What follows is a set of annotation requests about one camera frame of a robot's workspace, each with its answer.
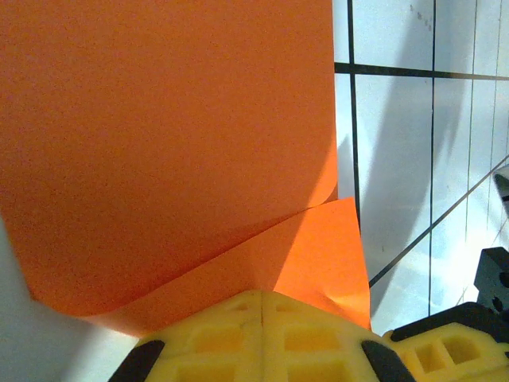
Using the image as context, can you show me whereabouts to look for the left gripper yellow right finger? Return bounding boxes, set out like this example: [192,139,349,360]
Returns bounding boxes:
[262,290,415,382]

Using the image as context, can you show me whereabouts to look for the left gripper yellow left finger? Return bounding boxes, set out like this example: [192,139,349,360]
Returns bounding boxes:
[107,289,266,382]

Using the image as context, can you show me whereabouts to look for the orange paper sheet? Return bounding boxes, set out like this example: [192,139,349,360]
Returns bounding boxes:
[0,0,373,337]

